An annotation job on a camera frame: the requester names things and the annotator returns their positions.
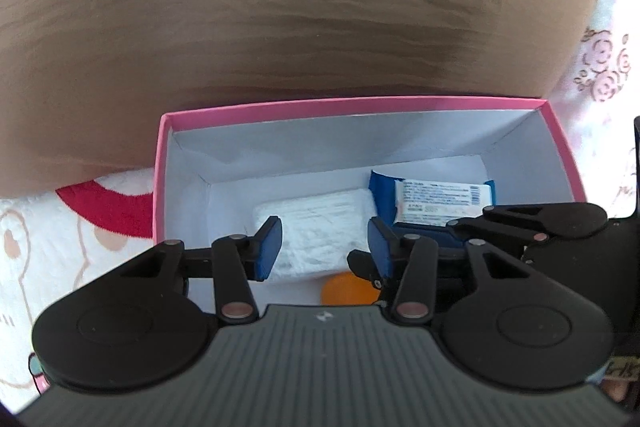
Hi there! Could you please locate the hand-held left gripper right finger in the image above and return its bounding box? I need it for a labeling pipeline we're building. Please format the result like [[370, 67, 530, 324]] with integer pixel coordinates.
[[367, 216, 553, 325]]

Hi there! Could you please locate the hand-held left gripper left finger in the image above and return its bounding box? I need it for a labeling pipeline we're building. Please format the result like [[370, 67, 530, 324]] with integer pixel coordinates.
[[97, 215, 283, 325]]

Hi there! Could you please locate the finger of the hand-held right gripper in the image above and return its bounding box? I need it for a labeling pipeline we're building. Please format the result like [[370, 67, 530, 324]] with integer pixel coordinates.
[[347, 249, 401, 305], [445, 203, 608, 253]]

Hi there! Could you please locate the orange makeup sponge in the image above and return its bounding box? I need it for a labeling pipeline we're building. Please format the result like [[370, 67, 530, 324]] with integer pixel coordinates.
[[320, 272, 383, 306]]

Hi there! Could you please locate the white tissue packet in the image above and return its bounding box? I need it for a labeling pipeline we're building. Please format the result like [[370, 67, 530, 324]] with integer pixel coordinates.
[[252, 188, 377, 280]]

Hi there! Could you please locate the blue wet wipes packet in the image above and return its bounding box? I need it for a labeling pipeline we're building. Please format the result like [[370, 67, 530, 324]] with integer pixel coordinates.
[[368, 170, 497, 253]]

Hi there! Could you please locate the pink cardboard box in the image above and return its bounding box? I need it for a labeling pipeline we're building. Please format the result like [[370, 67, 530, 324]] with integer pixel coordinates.
[[152, 96, 587, 308]]

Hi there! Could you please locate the pink checked cartoon pillow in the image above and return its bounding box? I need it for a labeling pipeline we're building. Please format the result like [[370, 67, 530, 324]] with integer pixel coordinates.
[[542, 0, 640, 218]]

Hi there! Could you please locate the brown embroidered pillow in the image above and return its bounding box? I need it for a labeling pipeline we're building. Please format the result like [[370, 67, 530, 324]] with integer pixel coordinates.
[[0, 0, 618, 198]]

